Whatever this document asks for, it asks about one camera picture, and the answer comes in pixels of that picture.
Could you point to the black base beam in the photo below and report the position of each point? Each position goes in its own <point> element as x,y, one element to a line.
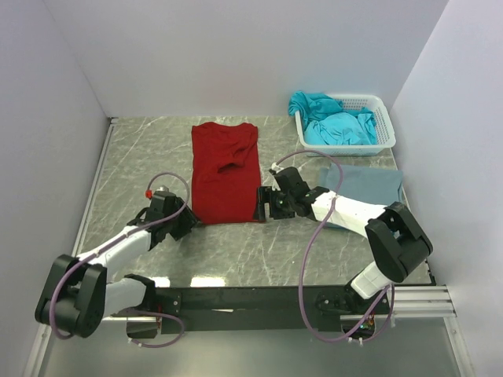
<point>259,308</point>

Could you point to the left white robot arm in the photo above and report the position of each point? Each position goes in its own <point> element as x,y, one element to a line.
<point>78,292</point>

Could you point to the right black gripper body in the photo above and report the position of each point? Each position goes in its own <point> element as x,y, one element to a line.
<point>282,206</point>

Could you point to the white plastic basket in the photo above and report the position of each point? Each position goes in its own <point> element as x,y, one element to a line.
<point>384,130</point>

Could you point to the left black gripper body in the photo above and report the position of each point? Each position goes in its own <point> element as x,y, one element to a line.
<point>180,224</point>

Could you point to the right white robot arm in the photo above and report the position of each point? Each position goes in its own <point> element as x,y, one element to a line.
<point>398,243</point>

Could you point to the red t shirt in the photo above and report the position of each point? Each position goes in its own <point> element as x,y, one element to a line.
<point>226,172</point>

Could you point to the folded grey-blue t shirt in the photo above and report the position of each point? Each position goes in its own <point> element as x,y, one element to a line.
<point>372,185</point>

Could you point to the turquoise t shirt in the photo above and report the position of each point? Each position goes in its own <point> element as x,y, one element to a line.
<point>326,122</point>

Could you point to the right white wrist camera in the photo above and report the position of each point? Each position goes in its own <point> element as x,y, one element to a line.
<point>275,169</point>

